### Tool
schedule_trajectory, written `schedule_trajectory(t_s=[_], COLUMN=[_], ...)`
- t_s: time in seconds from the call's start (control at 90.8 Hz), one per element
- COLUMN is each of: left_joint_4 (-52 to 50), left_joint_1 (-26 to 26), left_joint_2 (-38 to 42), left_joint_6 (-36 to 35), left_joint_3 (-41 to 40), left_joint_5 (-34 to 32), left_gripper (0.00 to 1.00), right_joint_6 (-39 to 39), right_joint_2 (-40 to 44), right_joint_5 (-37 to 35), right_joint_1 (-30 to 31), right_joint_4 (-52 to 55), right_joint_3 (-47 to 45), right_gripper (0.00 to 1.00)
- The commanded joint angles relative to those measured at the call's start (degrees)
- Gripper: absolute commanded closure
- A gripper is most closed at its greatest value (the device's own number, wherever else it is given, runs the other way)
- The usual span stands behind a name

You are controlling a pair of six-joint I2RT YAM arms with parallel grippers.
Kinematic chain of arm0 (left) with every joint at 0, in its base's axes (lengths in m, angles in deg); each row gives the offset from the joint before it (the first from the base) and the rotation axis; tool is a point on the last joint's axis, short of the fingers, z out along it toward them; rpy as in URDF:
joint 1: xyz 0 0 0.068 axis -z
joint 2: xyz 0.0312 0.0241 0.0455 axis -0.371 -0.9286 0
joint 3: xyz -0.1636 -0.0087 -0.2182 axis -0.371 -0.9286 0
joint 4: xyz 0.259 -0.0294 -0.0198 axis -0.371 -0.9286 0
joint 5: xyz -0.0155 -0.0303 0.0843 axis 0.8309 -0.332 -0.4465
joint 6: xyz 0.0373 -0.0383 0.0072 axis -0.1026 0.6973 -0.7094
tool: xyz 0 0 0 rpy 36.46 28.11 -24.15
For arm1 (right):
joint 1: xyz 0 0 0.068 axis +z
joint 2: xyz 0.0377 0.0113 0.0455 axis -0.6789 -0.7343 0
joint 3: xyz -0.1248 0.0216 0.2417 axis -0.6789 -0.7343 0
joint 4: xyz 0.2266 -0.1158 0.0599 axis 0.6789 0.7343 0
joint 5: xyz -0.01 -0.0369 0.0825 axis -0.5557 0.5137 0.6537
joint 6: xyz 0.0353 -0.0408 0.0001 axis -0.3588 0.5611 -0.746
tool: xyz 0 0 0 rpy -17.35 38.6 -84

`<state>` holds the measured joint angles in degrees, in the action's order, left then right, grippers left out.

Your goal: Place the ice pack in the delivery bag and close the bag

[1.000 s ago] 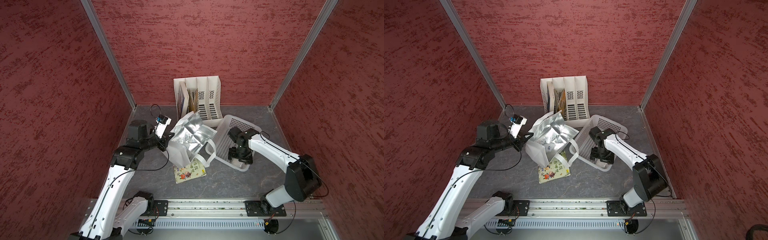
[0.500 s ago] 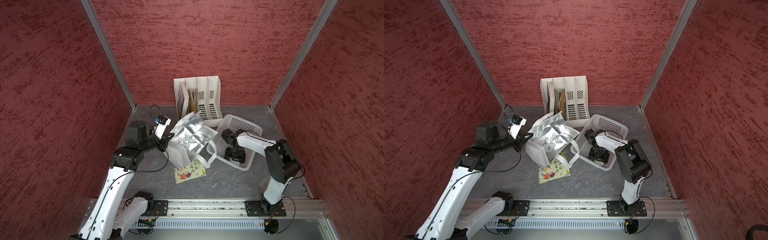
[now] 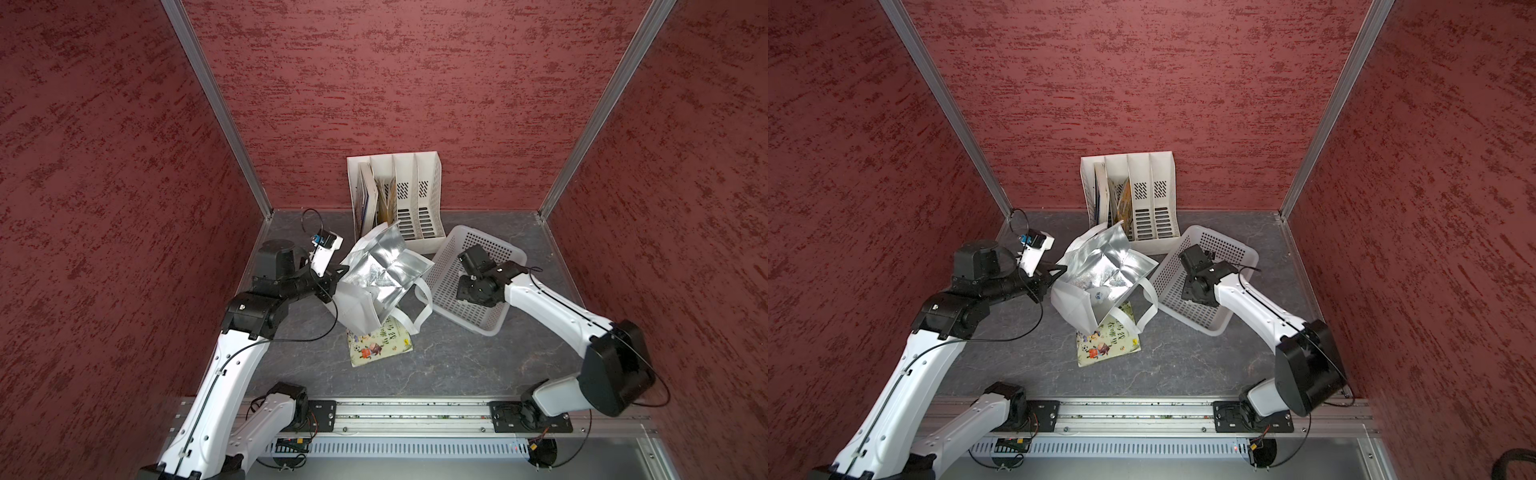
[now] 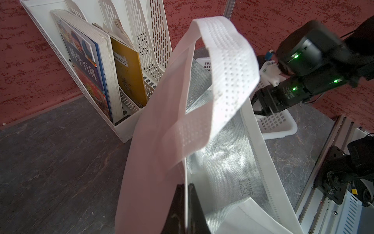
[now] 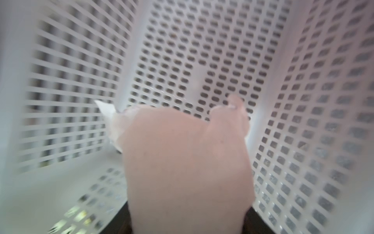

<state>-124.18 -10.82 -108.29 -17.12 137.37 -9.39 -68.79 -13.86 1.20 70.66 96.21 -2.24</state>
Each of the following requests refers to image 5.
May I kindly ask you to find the white perforated plastic basket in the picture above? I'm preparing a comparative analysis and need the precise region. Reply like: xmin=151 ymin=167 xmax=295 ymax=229
xmin=1 ymin=1 xmax=374 ymax=234

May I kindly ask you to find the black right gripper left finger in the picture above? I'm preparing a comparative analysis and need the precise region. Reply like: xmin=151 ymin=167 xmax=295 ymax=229
xmin=100 ymin=202 xmax=131 ymax=234

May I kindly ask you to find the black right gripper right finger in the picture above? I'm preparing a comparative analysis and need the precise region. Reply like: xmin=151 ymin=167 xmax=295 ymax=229
xmin=243 ymin=207 xmax=275 ymax=234

